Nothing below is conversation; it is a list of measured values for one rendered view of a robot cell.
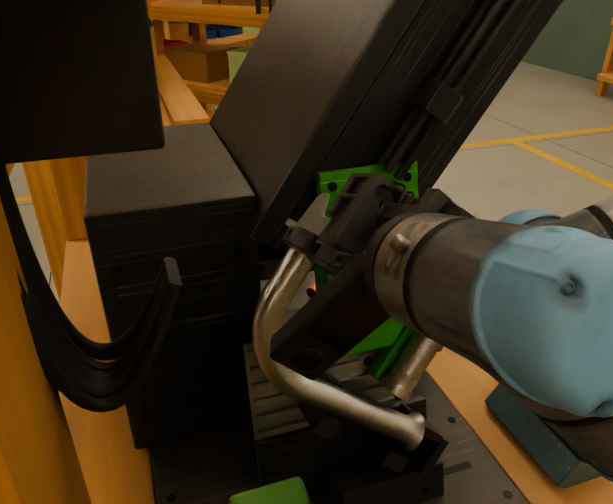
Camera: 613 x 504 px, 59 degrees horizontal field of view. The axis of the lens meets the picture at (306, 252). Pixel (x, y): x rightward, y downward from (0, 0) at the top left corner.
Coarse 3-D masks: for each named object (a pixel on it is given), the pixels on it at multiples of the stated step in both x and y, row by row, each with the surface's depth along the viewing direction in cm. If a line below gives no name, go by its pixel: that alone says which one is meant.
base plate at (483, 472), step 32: (448, 416) 76; (160, 448) 71; (192, 448) 71; (224, 448) 71; (448, 448) 71; (480, 448) 71; (160, 480) 67; (192, 480) 67; (224, 480) 67; (256, 480) 67; (448, 480) 67; (480, 480) 67
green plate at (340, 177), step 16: (320, 176) 56; (336, 176) 56; (384, 176) 58; (416, 176) 59; (320, 192) 56; (336, 192) 57; (416, 192) 60; (320, 272) 64; (320, 288) 65; (368, 336) 62; (384, 336) 62; (352, 352) 62
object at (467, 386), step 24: (432, 360) 87; (456, 360) 87; (456, 384) 82; (480, 384) 82; (456, 408) 78; (480, 408) 78; (480, 432) 74; (504, 432) 74; (504, 456) 70; (528, 456) 70; (528, 480) 67; (600, 480) 67
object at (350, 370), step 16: (368, 352) 64; (256, 368) 60; (336, 368) 63; (352, 368) 64; (368, 368) 64; (256, 384) 60; (272, 384) 61; (352, 384) 65; (368, 384) 66; (256, 400) 61; (272, 400) 61; (288, 400) 63; (384, 400) 66; (256, 416) 61; (272, 416) 62; (288, 416) 63; (336, 416) 65; (256, 432) 62; (272, 432) 62
